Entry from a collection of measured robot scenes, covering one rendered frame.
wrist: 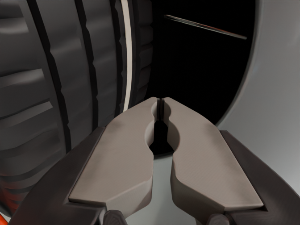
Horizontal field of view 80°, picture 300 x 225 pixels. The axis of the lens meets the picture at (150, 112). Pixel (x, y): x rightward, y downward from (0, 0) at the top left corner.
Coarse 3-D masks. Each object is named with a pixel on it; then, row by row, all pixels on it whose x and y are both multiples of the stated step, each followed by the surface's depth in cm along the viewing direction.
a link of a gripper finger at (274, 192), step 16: (240, 144) 8; (240, 160) 7; (256, 160) 7; (256, 176) 7; (272, 176) 7; (256, 192) 6; (272, 192) 6; (288, 192) 6; (272, 208) 6; (288, 208) 6; (240, 224) 5; (256, 224) 5; (272, 224) 5; (288, 224) 5
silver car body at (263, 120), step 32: (288, 0) 24; (288, 32) 25; (256, 64) 29; (288, 64) 27; (256, 96) 31; (288, 96) 29; (224, 128) 37; (256, 128) 34; (288, 128) 31; (288, 160) 33; (160, 192) 59; (128, 224) 84; (160, 224) 69; (192, 224) 58
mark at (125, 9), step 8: (128, 8) 20; (128, 16) 20; (128, 24) 21; (128, 32) 21; (128, 40) 21; (128, 48) 22; (128, 56) 22; (128, 64) 23; (128, 72) 23; (128, 80) 24; (128, 88) 25; (128, 96) 26
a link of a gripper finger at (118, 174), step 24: (120, 120) 10; (144, 120) 10; (120, 144) 8; (144, 144) 8; (96, 168) 7; (120, 168) 7; (144, 168) 7; (72, 192) 6; (96, 192) 6; (120, 192) 6; (144, 192) 7
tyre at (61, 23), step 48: (0, 0) 11; (48, 0) 13; (96, 0) 16; (144, 0) 23; (0, 48) 11; (48, 48) 14; (96, 48) 17; (144, 48) 25; (0, 96) 12; (48, 96) 14; (96, 96) 20; (144, 96) 31; (0, 144) 13; (48, 144) 16; (0, 192) 19
